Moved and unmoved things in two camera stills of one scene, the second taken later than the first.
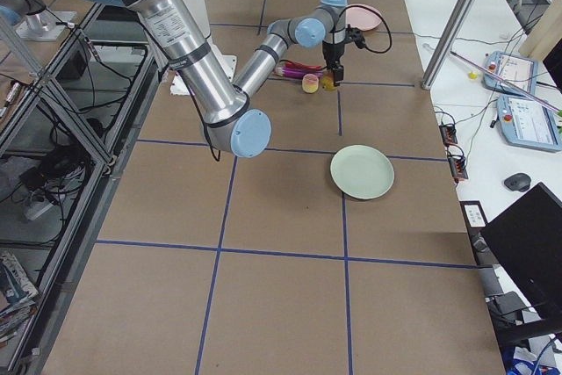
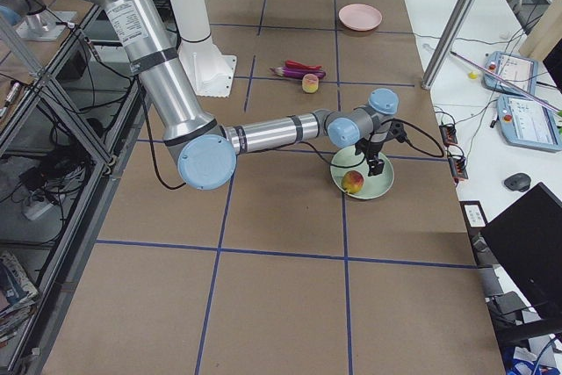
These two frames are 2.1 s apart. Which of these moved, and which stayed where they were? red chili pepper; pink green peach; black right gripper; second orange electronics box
Moved: black right gripper
Stayed: second orange electronics box; red chili pepper; pink green peach
